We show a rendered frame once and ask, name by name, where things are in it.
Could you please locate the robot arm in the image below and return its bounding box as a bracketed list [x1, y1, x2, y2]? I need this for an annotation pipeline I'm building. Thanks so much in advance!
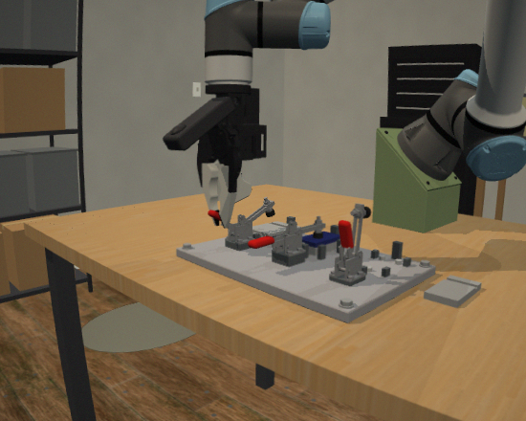
[163, 0, 526, 181]

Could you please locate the red-handled toggle clamp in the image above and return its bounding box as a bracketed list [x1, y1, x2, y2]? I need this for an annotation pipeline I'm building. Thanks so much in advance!
[329, 204, 371, 286]

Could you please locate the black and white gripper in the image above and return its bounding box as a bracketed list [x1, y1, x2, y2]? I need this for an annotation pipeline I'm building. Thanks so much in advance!
[197, 84, 267, 229]

